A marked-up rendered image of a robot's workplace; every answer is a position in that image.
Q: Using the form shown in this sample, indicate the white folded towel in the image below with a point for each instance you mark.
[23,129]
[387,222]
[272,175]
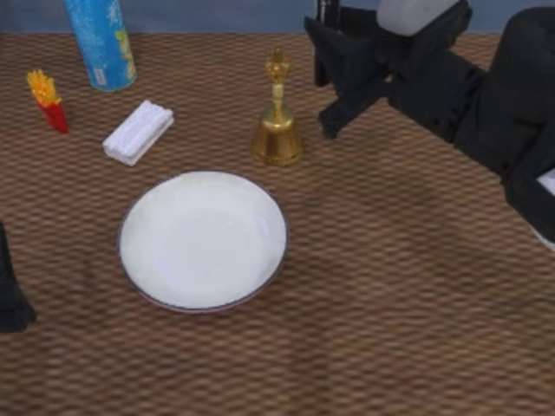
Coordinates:
[136,132]

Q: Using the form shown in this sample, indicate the blue cylindrical chips can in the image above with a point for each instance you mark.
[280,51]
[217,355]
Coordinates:
[102,43]

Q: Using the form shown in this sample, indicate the white round plate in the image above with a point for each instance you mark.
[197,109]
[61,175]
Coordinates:
[203,240]

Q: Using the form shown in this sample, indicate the brown woven table mat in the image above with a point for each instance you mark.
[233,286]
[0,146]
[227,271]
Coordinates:
[390,303]

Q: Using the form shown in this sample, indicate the golden hand bell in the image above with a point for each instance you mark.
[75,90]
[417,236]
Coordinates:
[276,138]

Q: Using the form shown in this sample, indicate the toy french fries red box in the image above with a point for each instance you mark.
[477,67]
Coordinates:
[53,108]

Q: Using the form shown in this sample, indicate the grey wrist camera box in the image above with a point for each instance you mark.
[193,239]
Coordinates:
[412,15]

